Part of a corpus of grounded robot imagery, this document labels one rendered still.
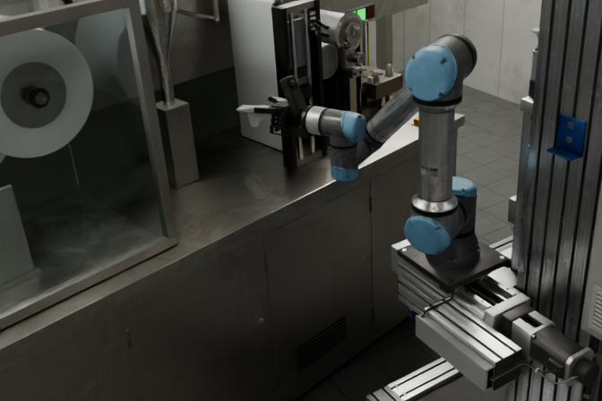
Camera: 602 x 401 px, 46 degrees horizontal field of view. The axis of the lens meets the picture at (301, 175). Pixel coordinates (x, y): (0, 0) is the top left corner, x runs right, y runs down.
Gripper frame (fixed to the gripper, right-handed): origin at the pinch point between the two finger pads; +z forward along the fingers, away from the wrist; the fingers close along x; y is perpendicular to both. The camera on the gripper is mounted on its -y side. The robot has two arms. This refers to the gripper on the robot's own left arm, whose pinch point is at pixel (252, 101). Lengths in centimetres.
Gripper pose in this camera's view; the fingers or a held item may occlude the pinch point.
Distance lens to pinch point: 201.2
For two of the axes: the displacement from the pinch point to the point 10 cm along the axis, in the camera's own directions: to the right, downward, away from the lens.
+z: -8.4, -1.9, 5.1
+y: -0.1, 9.4, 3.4
